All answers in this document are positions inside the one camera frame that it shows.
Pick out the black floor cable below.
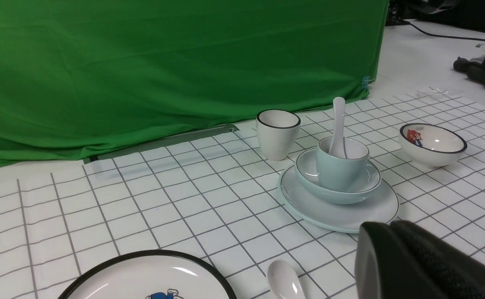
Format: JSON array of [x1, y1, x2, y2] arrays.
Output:
[[386, 19, 485, 44]]

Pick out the plain white spoon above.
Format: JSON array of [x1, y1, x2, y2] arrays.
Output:
[[328, 97, 347, 159]]

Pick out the white plate cartoon print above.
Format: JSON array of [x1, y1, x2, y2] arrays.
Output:
[[60, 249, 236, 299]]

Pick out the white spoon with characters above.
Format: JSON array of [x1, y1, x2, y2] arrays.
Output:
[[266, 260, 306, 299]]

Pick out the pale blue bowl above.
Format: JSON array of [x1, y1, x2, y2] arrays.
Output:
[[294, 148, 382, 205]]

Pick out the pale blue cup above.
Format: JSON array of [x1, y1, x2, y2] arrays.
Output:
[[316, 137, 369, 192]]

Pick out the white cup black rim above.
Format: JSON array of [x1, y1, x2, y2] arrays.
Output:
[[256, 109, 301, 161]]

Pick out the pale blue plate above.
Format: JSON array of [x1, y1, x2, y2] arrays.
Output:
[[277, 165, 400, 233]]

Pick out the blue binder clip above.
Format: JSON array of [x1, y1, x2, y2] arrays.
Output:
[[361, 76, 376, 90]]

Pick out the white bowl cartoon print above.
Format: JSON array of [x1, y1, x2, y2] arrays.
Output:
[[399, 123, 468, 169]]

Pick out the green backdrop cloth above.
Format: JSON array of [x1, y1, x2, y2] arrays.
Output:
[[0, 0, 389, 168]]

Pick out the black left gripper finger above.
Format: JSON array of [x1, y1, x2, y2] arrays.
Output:
[[354, 220, 485, 299]]

